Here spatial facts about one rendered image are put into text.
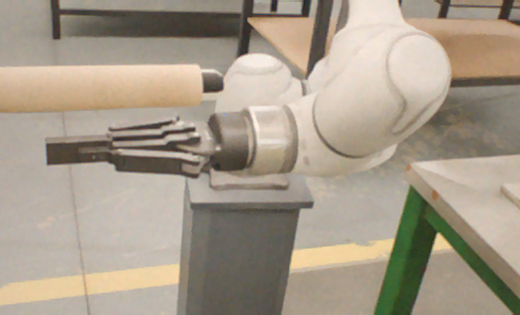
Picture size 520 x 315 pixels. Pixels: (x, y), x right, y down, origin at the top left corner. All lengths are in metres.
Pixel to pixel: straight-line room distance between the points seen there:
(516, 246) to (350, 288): 1.34
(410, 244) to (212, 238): 0.47
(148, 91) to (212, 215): 0.93
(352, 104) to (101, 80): 0.30
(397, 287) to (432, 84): 0.65
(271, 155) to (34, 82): 0.38
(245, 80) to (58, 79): 0.87
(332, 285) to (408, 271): 1.08
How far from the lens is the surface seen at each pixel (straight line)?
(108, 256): 2.30
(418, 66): 0.64
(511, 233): 1.02
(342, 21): 1.28
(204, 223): 1.40
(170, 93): 0.47
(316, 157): 0.78
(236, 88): 1.32
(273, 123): 0.77
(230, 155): 0.76
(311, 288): 2.24
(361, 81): 0.65
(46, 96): 0.46
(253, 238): 1.43
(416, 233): 1.15
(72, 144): 0.75
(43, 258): 2.31
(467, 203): 1.06
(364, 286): 2.30
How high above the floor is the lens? 1.44
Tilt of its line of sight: 30 degrees down
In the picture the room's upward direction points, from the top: 8 degrees clockwise
